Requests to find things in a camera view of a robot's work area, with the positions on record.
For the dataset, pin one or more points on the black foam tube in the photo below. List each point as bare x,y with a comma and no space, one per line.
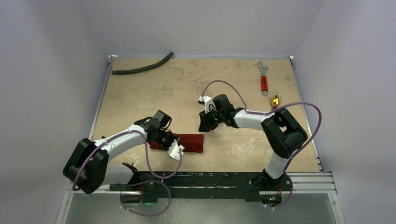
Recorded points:
145,68

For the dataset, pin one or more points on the adjustable wrench red handle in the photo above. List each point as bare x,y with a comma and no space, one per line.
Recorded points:
264,82

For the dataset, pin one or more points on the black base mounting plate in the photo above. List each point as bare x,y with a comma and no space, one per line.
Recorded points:
249,186

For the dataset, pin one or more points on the dark red cloth napkin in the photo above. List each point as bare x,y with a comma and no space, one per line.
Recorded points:
192,143

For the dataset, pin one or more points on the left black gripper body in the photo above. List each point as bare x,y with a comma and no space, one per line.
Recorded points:
165,139

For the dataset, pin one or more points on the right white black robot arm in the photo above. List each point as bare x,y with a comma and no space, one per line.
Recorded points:
283,132

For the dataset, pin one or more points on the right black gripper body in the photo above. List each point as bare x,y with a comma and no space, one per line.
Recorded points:
204,121

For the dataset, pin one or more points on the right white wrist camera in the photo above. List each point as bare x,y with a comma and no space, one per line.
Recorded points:
207,102

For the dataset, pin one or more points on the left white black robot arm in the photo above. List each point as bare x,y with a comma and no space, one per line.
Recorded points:
88,169

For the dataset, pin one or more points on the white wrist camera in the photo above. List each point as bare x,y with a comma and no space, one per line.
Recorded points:
207,102
176,150

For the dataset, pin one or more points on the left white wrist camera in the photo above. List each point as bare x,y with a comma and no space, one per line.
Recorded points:
176,150

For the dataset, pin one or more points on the aluminium rail frame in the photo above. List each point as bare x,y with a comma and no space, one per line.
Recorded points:
174,88

